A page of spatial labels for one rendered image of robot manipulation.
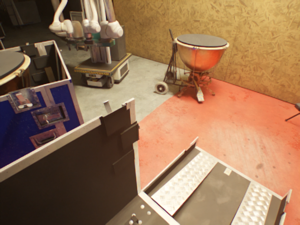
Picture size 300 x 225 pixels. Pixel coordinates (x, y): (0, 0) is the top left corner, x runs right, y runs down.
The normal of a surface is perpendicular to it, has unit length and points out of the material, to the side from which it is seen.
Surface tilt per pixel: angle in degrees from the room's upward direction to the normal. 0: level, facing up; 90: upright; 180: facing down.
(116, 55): 90
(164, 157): 0
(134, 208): 0
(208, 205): 1
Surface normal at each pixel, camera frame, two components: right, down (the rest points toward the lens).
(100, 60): -0.25, 0.58
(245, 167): 0.00, -0.79
